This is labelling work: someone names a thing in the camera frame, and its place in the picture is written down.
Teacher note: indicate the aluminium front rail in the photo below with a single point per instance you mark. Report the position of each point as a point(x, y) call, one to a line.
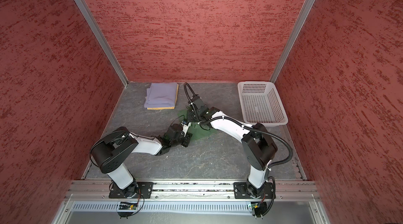
point(196, 190)

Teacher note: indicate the corner aluminium post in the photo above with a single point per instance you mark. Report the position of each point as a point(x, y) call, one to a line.
point(96, 30)
point(300, 21)

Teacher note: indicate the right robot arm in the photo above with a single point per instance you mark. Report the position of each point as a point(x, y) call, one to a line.
point(258, 145)

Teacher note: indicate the right small circuit board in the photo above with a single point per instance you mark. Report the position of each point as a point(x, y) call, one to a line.
point(262, 207)

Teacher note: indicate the left corner aluminium post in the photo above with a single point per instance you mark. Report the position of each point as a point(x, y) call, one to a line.
point(96, 30)

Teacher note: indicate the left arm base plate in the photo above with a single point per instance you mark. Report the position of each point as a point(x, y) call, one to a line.
point(144, 189)

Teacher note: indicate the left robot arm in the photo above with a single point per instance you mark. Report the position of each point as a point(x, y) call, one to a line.
point(111, 151)

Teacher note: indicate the white plastic basket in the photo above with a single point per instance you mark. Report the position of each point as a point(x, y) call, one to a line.
point(260, 103)

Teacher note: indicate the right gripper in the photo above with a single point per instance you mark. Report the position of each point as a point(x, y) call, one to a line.
point(190, 116)

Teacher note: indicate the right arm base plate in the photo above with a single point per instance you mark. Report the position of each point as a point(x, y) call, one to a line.
point(245, 190)

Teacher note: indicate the yellow skirt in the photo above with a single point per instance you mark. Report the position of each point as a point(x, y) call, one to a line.
point(163, 108)

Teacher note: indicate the small circuit board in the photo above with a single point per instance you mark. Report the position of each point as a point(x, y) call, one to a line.
point(262, 207)
point(123, 206)

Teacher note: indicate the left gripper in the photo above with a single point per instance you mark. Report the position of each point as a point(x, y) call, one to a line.
point(188, 137)

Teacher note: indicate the left small circuit board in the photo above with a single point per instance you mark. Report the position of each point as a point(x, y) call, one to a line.
point(123, 206)

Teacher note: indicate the lavender skirt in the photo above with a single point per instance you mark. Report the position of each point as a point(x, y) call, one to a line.
point(161, 94)

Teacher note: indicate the green skirt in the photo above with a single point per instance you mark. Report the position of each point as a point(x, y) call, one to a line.
point(198, 132)

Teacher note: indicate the right corner aluminium post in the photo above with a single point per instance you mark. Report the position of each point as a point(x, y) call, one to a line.
point(300, 21)

